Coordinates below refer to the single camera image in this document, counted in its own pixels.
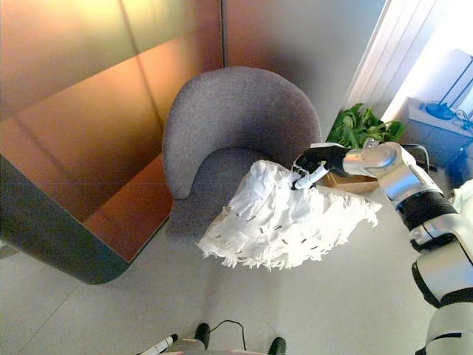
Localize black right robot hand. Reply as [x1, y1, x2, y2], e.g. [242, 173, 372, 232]
[290, 143, 350, 192]

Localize green leafy potted plant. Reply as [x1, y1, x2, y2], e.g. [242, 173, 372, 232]
[327, 103, 406, 149]

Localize black table lamp white shade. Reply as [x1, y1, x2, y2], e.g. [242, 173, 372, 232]
[423, 47, 473, 120]

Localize white fringed throw pillow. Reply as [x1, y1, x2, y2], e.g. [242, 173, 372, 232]
[195, 159, 383, 271]

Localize white pleated curtain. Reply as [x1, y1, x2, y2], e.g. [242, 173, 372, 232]
[345, 0, 421, 115]

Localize brown wooden wardrobe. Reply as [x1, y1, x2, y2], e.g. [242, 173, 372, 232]
[0, 0, 227, 285]

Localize white duvet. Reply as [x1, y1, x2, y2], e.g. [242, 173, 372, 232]
[449, 183, 473, 209]

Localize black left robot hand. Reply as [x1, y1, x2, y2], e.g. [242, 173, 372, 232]
[150, 334, 179, 355]

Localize black floor cable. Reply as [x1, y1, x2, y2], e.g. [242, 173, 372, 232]
[208, 319, 248, 351]

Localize woven wicker basket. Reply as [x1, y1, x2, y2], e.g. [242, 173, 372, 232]
[321, 170, 380, 194]

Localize black cables on nightstand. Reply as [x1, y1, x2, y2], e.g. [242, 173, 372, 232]
[451, 107, 473, 131]

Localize grey fabric tub armchair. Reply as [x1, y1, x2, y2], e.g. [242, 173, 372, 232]
[162, 66, 323, 241]

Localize black right robot foot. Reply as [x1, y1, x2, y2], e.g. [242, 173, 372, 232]
[268, 336, 287, 355]

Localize beige bedside nightstand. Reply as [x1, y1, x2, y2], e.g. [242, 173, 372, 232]
[401, 96, 473, 186]

